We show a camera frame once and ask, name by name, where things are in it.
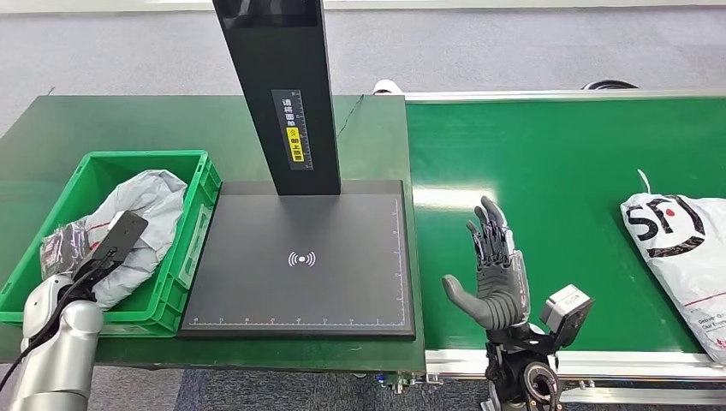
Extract black yellow label sticker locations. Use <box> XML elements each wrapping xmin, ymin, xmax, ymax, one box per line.
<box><xmin>270</xmin><ymin>88</ymin><xmax>315</xmax><ymax>172</ymax></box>

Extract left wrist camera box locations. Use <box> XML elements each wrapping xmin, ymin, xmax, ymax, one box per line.
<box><xmin>72</xmin><ymin>210</ymin><xmax>151</xmax><ymax>285</ymax></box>

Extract small metal fittings under table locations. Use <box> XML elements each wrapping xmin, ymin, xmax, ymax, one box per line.
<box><xmin>370</xmin><ymin>371</ymin><xmax>444</xmax><ymax>396</ymax></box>

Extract white package with red print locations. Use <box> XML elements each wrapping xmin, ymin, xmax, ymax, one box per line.
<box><xmin>39</xmin><ymin>169</ymin><xmax>189</xmax><ymax>313</ymax></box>

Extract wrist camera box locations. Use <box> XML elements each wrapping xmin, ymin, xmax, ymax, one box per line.
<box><xmin>72</xmin><ymin>210</ymin><xmax>151</xmax><ymax>285</ymax></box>
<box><xmin>539</xmin><ymin>283</ymin><xmax>596</xmax><ymax>348</ymax></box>

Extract green conveyor belt machine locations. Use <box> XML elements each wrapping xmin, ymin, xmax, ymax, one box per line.
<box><xmin>403</xmin><ymin>87</ymin><xmax>726</xmax><ymax>411</ymax></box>

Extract white package with black print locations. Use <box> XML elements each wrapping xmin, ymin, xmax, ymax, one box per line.
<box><xmin>619</xmin><ymin>168</ymin><xmax>726</xmax><ymax>366</ymax></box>

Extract green plastic crate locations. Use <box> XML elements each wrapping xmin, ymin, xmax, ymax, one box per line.
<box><xmin>0</xmin><ymin>149</ymin><xmax>223</xmax><ymax>339</ymax></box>

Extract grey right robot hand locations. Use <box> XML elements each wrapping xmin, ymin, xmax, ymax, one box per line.
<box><xmin>440</xmin><ymin>195</ymin><xmax>532</xmax><ymax>332</ymax></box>

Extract black inbound scanner machine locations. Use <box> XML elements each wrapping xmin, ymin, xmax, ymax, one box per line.
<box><xmin>177</xmin><ymin>0</ymin><xmax>417</xmax><ymax>341</ymax></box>

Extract black cable loop on floor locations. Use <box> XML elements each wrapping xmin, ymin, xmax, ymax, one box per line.
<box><xmin>581</xmin><ymin>79</ymin><xmax>641</xmax><ymax>92</ymax></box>

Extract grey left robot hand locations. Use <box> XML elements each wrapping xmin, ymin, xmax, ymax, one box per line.
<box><xmin>39</xmin><ymin>221</ymin><xmax>95</xmax><ymax>282</ymax></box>

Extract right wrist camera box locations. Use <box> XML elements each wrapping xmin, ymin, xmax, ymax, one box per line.
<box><xmin>539</xmin><ymin>283</ymin><xmax>596</xmax><ymax>348</ymax></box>

